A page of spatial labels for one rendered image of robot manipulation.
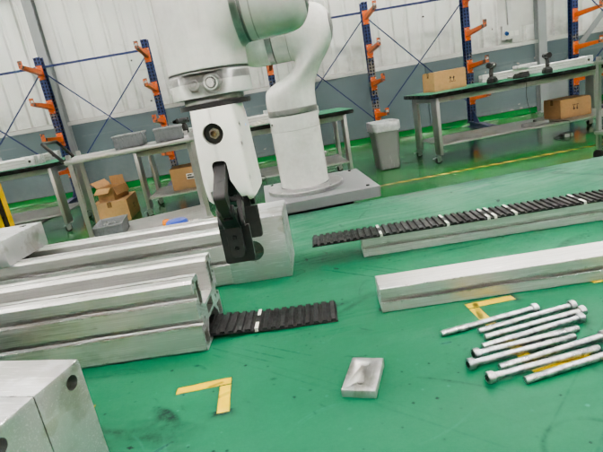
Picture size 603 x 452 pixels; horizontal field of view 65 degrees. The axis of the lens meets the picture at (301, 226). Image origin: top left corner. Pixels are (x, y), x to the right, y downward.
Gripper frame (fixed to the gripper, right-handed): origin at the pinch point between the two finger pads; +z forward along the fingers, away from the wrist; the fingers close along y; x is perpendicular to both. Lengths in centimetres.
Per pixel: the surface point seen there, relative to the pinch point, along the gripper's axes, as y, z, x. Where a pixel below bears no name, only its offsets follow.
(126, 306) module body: -4.0, 4.4, 13.8
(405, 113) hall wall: 792, 52, -168
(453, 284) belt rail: -2.1, 8.6, -22.6
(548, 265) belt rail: -2.1, 8.0, -33.1
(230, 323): -0.2, 10.2, 3.9
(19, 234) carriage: 17.8, -1.3, 37.7
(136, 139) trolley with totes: 296, -2, 118
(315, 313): -0.6, 10.3, -6.5
